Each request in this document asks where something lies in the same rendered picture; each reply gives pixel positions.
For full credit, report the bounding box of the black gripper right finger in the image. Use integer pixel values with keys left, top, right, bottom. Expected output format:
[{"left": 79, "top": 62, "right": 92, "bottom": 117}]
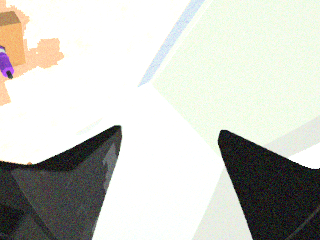
[{"left": 217, "top": 129, "right": 320, "bottom": 240}]

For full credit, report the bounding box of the tan cube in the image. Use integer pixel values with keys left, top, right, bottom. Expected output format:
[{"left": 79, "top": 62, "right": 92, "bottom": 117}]
[{"left": 0, "top": 11, "right": 27, "bottom": 67}]

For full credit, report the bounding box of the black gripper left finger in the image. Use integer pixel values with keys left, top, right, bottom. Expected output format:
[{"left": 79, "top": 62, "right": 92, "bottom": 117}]
[{"left": 0, "top": 125, "right": 123, "bottom": 240}]

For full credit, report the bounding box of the purple marker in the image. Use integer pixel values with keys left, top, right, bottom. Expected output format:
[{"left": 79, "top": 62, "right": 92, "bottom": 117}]
[{"left": 0, "top": 47, "right": 15, "bottom": 80}]

